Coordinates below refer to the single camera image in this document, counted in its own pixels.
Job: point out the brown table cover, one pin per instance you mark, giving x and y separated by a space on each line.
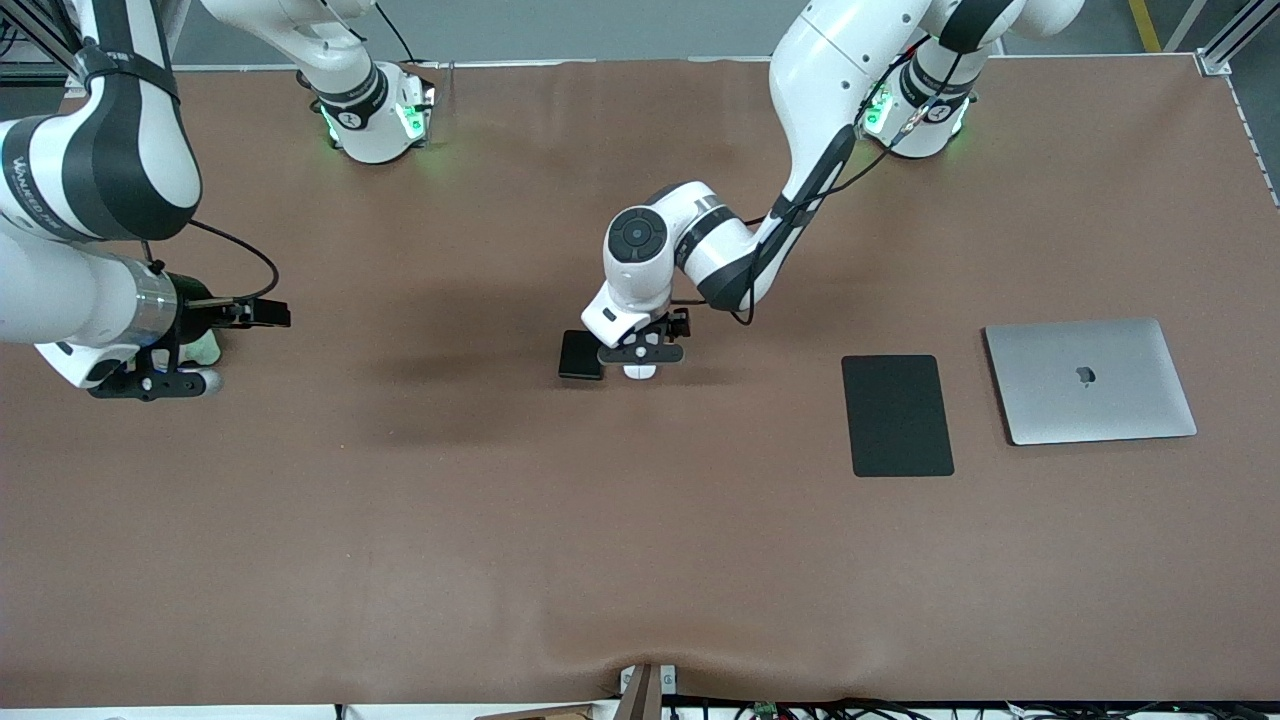
500 550

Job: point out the green circuit board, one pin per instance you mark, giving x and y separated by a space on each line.
766 712

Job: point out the green plush dinosaur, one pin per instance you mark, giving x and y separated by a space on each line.
205 350

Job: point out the black mouse pad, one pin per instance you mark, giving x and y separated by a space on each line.
897 415

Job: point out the small black box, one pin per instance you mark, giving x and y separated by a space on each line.
578 355

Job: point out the silver laptop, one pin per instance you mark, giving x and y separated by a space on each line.
1090 400

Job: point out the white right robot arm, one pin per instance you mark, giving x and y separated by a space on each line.
100 170

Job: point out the aluminium frame profile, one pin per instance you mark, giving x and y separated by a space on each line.
1215 55
40 40

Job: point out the brown wooden stand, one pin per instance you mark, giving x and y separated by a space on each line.
640 700

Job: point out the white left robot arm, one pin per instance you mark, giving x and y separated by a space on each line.
830 90

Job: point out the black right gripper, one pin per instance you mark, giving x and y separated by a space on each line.
198 312

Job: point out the white computer mouse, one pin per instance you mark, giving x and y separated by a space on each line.
640 372

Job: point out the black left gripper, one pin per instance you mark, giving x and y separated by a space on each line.
679 324

